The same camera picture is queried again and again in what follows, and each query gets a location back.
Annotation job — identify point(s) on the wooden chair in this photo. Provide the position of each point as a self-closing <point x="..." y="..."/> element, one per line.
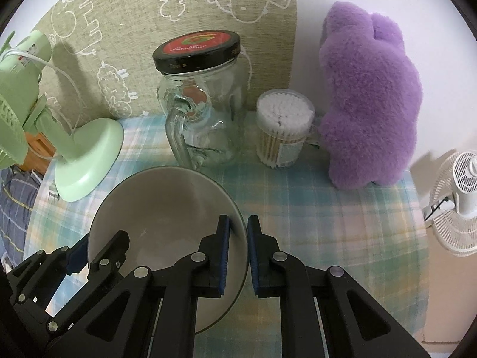
<point x="37" y="145"/>

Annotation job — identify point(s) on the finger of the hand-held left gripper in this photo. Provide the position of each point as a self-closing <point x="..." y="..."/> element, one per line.
<point x="110" y="250"/>
<point x="76" y="261"/>

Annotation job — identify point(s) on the glass jar with black lid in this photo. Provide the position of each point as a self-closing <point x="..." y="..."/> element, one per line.
<point x="208" y="119"/>

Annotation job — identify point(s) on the purple plush toy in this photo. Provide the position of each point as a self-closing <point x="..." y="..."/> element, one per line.
<point x="369" y="100"/>

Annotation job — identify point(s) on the floral ceramic bowl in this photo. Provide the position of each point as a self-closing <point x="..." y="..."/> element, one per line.
<point x="160" y="212"/>

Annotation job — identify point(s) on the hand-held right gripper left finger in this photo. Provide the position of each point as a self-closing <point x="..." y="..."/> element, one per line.
<point x="223" y="257"/>

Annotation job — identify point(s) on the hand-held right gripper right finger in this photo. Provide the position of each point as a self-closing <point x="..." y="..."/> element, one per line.
<point x="255" y="257"/>

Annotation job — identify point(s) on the plaid tablecloth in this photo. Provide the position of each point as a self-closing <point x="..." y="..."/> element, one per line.
<point x="316" y="231"/>

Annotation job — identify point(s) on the green desk fan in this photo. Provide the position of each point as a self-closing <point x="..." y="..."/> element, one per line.
<point x="89" y="156"/>

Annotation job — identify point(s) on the clear cotton swab container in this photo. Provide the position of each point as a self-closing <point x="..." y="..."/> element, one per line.
<point x="283" y="119"/>

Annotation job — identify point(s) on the blue plaid blanket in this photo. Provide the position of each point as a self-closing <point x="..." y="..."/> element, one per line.
<point x="15" y="201"/>

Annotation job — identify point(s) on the green patterned wall cloth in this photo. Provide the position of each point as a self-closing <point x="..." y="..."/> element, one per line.
<point x="130" y="26"/>

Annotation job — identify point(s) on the white electric fan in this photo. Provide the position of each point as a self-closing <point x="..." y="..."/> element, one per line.
<point x="465" y="194"/>

